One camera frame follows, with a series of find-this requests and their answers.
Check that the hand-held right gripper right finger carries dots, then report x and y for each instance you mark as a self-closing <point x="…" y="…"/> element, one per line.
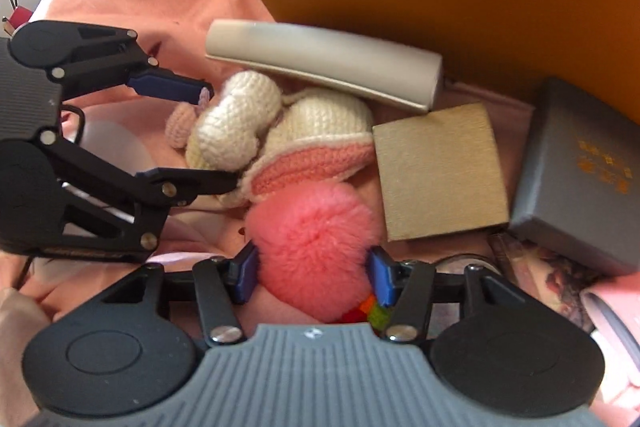
<point x="381" y="279"/>

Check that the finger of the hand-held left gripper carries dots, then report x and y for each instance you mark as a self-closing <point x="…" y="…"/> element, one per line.
<point x="190" y="184"/>
<point x="165" y="85"/>

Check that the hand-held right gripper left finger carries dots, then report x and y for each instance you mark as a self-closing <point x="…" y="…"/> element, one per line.
<point x="245" y="278"/>

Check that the pink fluffy pompom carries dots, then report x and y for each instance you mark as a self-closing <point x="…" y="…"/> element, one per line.
<point x="310" y="242"/>

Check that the white pink crochet toy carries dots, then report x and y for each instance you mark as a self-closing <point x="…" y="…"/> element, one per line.
<point x="235" y="117"/>

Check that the gold square box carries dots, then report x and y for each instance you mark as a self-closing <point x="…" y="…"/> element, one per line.
<point x="440" y="172"/>

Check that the dark grey box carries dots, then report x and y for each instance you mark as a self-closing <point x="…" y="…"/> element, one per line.
<point x="565" y="187"/>

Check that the pink snap wallet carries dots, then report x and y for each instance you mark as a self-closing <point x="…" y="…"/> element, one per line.
<point x="615" y="337"/>

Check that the orange green crochet piece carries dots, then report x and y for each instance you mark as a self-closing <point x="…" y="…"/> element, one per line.
<point x="372" y="312"/>

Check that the translucent white plastic object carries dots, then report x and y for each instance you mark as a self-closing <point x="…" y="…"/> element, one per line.
<point x="110" y="147"/>

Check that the small red object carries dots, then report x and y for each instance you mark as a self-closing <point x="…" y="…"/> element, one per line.
<point x="21" y="14"/>

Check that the long white case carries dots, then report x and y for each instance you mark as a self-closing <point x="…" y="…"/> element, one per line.
<point x="325" y="52"/>

